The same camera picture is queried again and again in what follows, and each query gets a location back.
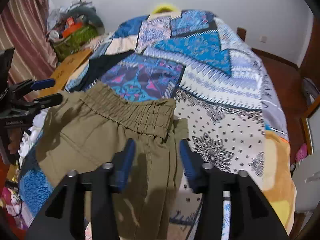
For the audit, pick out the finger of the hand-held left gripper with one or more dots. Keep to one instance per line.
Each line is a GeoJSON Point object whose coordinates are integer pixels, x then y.
{"type": "Point", "coordinates": [43, 84]}
{"type": "Point", "coordinates": [48, 100]}

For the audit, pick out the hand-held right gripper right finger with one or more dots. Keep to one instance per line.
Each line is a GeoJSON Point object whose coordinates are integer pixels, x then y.
{"type": "Point", "coordinates": [187, 161]}

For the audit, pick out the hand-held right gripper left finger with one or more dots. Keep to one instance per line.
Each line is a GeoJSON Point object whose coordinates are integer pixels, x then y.
{"type": "Point", "coordinates": [128, 157]}

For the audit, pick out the olive green pants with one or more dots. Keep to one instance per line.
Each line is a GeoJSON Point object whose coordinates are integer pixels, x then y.
{"type": "Point", "coordinates": [100, 135]}

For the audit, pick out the wooden lap desk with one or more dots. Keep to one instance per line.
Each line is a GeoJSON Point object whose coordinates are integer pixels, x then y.
{"type": "Point", "coordinates": [67, 67]}

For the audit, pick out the white ruffled cloth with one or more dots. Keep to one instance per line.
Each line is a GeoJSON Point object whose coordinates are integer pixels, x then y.
{"type": "Point", "coordinates": [32, 140]}

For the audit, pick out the green laundry basket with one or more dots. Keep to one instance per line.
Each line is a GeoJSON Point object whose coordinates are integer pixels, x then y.
{"type": "Point", "coordinates": [72, 42]}

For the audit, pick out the striped pink curtain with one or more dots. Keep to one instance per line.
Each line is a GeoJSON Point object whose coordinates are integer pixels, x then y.
{"type": "Point", "coordinates": [25, 30]}

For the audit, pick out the black garment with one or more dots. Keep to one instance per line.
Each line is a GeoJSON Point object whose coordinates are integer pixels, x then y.
{"type": "Point", "coordinates": [100, 67]}

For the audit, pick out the orange box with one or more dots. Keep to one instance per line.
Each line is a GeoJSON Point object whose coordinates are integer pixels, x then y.
{"type": "Point", "coordinates": [72, 28]}

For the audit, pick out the striped pink bedding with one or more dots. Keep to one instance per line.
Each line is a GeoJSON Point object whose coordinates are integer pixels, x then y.
{"type": "Point", "coordinates": [100, 43]}

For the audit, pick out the blue patchwork blanket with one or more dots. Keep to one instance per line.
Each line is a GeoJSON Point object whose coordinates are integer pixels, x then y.
{"type": "Point", "coordinates": [212, 92]}

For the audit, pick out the grey clothes pile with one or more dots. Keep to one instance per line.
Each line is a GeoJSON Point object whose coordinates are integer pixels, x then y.
{"type": "Point", "coordinates": [60, 12]}

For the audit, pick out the grey curved cushion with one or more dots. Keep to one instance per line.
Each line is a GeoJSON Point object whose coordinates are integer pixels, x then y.
{"type": "Point", "coordinates": [92, 15]}

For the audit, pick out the pink printed cloth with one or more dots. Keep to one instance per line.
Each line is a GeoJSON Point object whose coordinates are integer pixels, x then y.
{"type": "Point", "coordinates": [10, 200]}

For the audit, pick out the orange fleece blanket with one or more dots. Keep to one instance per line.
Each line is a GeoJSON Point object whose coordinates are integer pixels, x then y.
{"type": "Point", "coordinates": [277, 180]}

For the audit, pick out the pink clog shoe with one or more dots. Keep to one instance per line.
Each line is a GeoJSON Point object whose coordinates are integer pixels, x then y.
{"type": "Point", "coordinates": [301, 152]}

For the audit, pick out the grey cloth heap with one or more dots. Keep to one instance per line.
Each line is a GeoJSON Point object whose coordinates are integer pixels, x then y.
{"type": "Point", "coordinates": [309, 90]}

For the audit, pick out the yellow curved cushion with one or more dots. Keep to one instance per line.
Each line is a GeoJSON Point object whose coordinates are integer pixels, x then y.
{"type": "Point", "coordinates": [163, 6]}

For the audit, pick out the brown wooden door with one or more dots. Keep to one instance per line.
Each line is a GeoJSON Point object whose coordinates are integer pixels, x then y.
{"type": "Point", "coordinates": [311, 50]}

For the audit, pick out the dark wooden bed post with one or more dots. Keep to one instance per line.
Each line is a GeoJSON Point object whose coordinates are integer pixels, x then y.
{"type": "Point", "coordinates": [241, 33]}

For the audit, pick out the white wall socket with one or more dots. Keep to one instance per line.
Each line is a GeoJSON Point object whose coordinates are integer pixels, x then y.
{"type": "Point", "coordinates": [263, 39]}

